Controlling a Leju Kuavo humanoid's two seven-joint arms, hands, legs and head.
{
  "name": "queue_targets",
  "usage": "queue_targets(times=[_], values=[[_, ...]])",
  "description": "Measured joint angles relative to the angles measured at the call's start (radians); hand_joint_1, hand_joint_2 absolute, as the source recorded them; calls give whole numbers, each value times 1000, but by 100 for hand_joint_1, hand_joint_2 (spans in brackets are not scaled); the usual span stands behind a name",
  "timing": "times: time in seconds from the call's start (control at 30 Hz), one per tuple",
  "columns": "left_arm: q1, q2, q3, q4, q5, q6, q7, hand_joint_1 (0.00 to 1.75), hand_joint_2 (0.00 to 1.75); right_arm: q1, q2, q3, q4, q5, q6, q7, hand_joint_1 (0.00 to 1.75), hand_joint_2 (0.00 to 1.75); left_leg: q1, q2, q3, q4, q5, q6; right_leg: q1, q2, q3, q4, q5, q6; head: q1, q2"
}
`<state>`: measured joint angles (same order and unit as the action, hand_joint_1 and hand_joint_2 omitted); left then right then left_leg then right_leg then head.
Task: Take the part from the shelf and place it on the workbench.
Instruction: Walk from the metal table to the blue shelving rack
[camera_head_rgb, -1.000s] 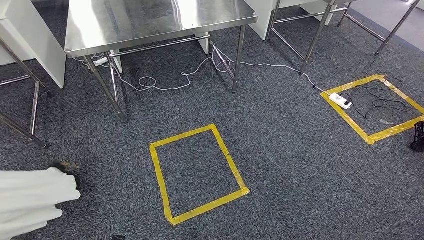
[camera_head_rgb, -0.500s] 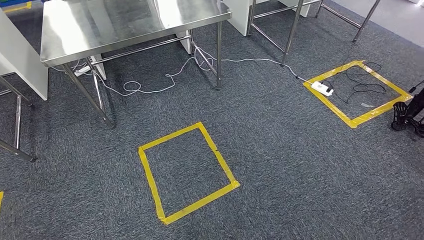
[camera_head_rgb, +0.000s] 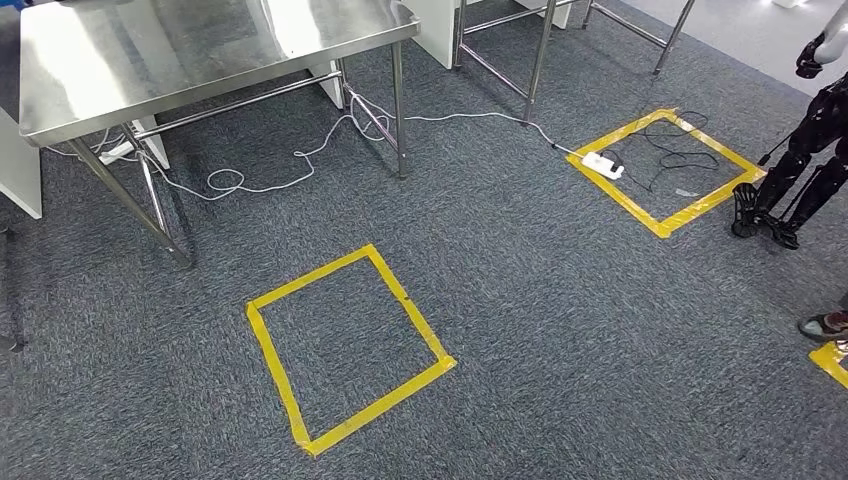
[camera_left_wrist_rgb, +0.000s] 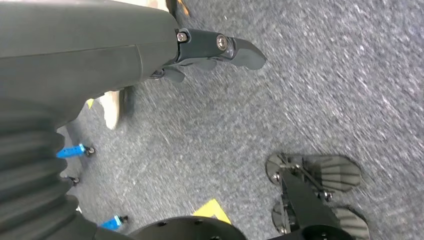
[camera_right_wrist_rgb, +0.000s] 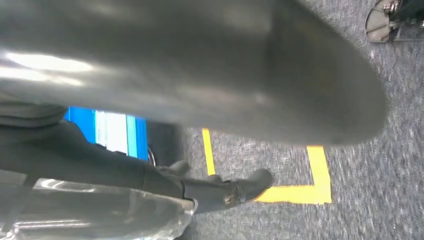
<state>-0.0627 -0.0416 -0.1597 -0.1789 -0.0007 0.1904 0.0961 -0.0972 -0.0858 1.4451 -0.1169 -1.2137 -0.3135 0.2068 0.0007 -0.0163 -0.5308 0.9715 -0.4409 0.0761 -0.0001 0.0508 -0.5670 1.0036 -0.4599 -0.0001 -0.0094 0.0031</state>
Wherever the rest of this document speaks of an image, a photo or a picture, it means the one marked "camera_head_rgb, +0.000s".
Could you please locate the white cabinet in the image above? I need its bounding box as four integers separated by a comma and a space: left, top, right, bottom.
404, 0, 571, 71
0, 107, 43, 220

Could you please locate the thin black floor cable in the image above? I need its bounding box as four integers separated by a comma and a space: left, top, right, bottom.
599, 109, 722, 193

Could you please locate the white power cord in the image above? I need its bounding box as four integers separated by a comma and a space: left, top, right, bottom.
42, 92, 586, 203

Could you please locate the stainless steel workbench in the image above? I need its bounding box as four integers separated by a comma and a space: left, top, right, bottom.
18, 0, 423, 270

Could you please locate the white power strip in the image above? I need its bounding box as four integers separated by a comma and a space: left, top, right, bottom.
97, 140, 136, 167
581, 150, 626, 181

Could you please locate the stainless steel table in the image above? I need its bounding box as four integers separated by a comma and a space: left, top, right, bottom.
452, 0, 698, 127

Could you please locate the person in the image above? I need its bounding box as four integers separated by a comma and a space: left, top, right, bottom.
796, 294, 848, 344

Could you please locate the yellow floor tape square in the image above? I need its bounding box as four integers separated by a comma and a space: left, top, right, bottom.
808, 341, 848, 390

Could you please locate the small black humanoid robot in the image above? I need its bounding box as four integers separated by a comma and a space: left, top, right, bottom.
730, 0, 848, 252

